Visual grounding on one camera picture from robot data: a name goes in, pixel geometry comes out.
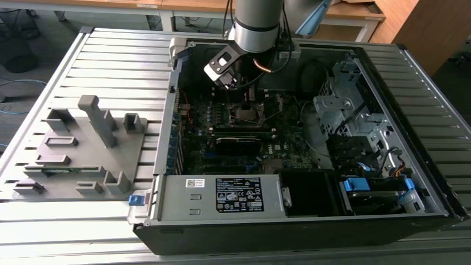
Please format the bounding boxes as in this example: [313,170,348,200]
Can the black cable bundle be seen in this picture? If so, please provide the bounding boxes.
[326,134,382,169]

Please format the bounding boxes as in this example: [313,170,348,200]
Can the thin black cable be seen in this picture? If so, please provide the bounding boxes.
[380,146,403,173]

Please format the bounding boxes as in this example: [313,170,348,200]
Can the metal chipset heat sink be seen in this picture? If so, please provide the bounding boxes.
[263,158,284,171]

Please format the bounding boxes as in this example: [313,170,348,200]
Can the silver metal drive cage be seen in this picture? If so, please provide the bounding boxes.
[311,59,396,168]

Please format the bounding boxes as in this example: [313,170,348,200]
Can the thin grey wire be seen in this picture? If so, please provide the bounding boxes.
[297,100,334,160]

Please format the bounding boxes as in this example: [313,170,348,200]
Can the metal socket cover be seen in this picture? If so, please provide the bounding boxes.
[259,93,295,125]

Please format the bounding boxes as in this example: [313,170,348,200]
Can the green RAM stick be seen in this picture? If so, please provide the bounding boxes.
[40,166,101,176]

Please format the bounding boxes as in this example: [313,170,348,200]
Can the brown cable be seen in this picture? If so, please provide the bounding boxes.
[253,57,276,75]

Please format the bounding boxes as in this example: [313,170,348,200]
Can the black waste bin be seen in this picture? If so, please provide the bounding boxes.
[0,35,40,74]

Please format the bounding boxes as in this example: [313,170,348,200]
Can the blue disk carrier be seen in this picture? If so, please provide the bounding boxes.
[340,177,416,206]

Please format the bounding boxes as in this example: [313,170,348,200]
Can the silver green CPU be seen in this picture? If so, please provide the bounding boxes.
[235,108,256,121]

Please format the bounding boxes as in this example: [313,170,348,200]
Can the green motherboard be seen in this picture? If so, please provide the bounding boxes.
[175,88,334,176]

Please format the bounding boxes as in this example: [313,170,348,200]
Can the thick black cable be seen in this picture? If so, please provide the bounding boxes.
[297,61,332,98]

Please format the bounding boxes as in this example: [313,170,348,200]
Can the grey case release latch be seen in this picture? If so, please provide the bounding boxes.
[168,38,189,69]

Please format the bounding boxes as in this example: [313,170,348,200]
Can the blue floor cable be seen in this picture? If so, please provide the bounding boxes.
[0,78,48,115]

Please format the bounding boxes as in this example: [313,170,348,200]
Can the pale blue teach pendant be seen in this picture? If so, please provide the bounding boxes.
[295,0,332,36]

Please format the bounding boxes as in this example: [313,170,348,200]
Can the grey parts rack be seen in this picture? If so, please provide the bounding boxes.
[11,94,148,200]

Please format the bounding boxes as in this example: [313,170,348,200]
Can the wooden top desk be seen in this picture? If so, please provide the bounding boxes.
[161,0,387,43]
[0,0,165,22]

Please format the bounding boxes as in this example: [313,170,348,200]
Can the CPU socket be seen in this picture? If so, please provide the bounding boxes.
[227,104,269,126]

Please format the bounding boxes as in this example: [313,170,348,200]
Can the black graphics card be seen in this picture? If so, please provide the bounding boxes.
[215,136,264,156]

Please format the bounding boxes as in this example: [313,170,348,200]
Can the coloured power wires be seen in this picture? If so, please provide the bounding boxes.
[390,165,410,178]

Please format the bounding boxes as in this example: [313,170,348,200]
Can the grey power supply unit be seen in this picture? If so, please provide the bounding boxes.
[156,173,287,222]

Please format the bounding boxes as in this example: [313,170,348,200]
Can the hard disk drive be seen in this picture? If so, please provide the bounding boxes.
[348,190,402,215]

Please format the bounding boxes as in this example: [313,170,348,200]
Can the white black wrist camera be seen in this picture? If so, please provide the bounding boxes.
[203,43,244,91]

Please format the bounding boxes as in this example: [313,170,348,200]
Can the RAM slot white clips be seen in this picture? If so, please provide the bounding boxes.
[212,129,276,133]

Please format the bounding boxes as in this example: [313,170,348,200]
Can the wooden cabinet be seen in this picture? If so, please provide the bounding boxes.
[368,0,471,78]

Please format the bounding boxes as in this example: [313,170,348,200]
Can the red wire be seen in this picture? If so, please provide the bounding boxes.
[181,89,195,123]

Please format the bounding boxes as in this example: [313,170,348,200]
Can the black grey PC case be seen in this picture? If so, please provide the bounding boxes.
[127,37,468,256]

